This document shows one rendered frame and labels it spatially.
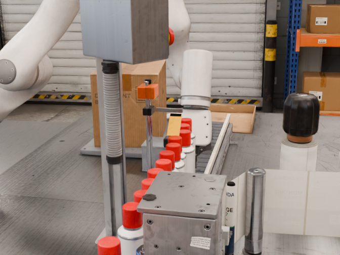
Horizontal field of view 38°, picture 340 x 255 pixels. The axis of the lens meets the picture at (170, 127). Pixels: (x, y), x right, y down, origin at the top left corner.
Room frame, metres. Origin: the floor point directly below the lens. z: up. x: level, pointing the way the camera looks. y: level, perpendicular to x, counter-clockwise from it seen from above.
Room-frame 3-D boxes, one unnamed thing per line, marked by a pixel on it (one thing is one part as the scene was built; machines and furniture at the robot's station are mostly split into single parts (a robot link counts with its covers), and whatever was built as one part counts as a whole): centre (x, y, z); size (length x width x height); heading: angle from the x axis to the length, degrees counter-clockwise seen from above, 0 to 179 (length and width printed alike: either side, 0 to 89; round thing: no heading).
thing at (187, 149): (1.14, -0.03, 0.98); 0.05 x 0.05 x 0.20
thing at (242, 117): (2.07, -0.23, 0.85); 0.30 x 0.26 x 0.04; 167
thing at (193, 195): (0.67, -0.02, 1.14); 0.14 x 0.11 x 0.01; 167
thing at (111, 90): (0.96, 0.12, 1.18); 0.04 x 0.04 x 0.21
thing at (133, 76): (1.84, 0.14, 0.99); 0.30 x 0.24 x 0.27; 175
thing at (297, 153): (1.12, -0.31, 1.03); 0.09 x 0.09 x 0.30
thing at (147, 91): (1.15, 0.02, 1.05); 0.10 x 0.04 x 0.33; 77
